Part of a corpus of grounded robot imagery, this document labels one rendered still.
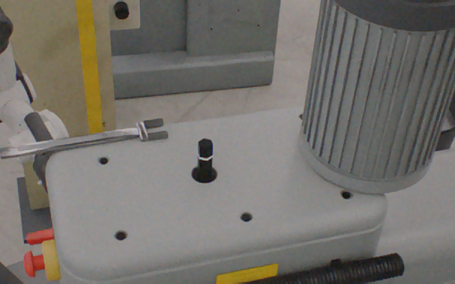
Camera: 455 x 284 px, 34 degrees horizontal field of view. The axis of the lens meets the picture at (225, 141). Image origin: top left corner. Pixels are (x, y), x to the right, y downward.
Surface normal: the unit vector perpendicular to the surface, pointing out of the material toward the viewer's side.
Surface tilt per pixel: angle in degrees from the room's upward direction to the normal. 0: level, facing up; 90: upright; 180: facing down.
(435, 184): 0
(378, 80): 90
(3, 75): 106
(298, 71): 0
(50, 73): 90
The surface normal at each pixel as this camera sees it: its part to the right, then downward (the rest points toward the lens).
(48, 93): 0.27, 0.66
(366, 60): -0.53, 0.56
